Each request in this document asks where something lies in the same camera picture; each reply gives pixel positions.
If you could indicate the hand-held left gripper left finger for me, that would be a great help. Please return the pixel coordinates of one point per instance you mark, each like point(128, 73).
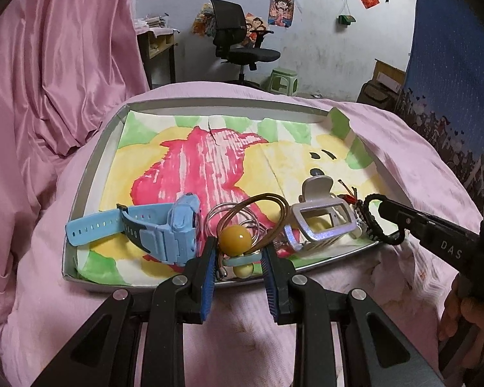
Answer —
point(207, 286)

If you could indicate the cartoon figures wall poster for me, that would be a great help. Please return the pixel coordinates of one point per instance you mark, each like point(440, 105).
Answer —
point(253, 28)

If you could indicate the wooden desk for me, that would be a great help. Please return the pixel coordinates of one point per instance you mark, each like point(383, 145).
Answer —
point(157, 42)

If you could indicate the green plastic stool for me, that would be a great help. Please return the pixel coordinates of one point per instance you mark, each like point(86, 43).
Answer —
point(284, 80)

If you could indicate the black office chair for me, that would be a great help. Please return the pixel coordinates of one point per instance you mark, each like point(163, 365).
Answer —
point(234, 36)

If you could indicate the brown hair band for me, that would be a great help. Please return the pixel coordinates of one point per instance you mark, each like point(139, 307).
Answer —
point(284, 213)

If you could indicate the pink curtain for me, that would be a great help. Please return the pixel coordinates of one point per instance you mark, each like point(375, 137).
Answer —
point(52, 68)

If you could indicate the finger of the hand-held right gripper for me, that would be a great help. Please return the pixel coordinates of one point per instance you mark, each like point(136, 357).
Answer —
point(403, 221)

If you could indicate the green hanging box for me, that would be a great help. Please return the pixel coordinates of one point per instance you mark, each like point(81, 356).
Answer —
point(346, 19)

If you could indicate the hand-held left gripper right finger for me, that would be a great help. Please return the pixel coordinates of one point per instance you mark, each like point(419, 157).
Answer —
point(271, 286)

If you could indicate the colourful wall poster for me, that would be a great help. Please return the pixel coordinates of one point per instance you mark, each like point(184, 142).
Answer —
point(201, 20)

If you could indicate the pink blanket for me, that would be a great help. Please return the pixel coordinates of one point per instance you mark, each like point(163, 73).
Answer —
point(44, 290)

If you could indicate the colourful painted paper sheet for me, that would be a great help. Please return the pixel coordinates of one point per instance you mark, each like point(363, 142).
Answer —
point(193, 161)

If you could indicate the person's right hand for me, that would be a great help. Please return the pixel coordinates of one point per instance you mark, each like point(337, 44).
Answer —
point(468, 310)

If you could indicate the dark bag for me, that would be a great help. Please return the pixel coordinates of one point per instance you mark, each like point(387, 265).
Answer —
point(375, 94)

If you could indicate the grey cardboard box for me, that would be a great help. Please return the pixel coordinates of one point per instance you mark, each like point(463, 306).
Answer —
point(105, 145)

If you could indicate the blue printed cloth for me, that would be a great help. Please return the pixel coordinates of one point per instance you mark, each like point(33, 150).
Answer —
point(447, 68)

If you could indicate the blue wrist watch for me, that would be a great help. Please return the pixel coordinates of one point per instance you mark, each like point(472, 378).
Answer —
point(161, 229)

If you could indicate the grey hair claw clip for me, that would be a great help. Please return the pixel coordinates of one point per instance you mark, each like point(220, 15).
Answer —
point(318, 217)

